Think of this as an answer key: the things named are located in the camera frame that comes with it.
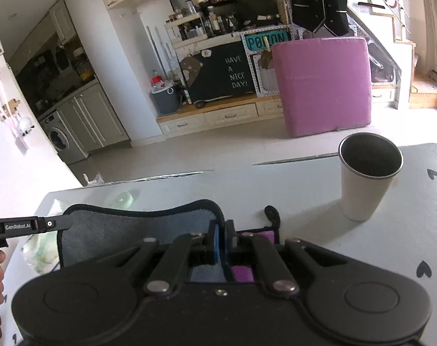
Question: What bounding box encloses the front load washing machine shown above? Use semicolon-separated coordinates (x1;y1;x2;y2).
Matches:
40;111;89;164

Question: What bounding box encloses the white paper cup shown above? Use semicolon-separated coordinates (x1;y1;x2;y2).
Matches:
338;132;404;222

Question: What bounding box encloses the grey bucket with items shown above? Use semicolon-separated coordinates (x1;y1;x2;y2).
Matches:
150;75;180;116

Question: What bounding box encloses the purple grey microfiber towel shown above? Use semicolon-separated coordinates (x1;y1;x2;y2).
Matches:
57;199;254;283

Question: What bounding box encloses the cream kitchen cabinet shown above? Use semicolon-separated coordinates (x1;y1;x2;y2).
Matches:
57;82;128;153

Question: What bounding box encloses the cream drawer cabinet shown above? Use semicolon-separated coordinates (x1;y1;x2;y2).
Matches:
156;91;398;138

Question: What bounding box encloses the teal potion sign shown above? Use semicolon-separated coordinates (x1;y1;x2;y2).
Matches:
244;29;291;52

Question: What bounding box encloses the black hanging jacket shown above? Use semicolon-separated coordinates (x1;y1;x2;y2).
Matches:
291;0;350;37

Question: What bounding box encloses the black board have nice day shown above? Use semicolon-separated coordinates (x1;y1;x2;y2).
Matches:
180;42;255;104

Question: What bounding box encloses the small round green lid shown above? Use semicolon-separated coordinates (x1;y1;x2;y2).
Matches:
109;191;134;210

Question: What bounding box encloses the pink upholstered chair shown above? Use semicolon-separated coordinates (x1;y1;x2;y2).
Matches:
271;37;372;138

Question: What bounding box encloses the white shelf with bottles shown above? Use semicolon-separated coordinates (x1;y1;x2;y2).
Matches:
164;0;208;49

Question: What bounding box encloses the soft tissue pack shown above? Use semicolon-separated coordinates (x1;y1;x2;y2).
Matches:
21;231;59;275

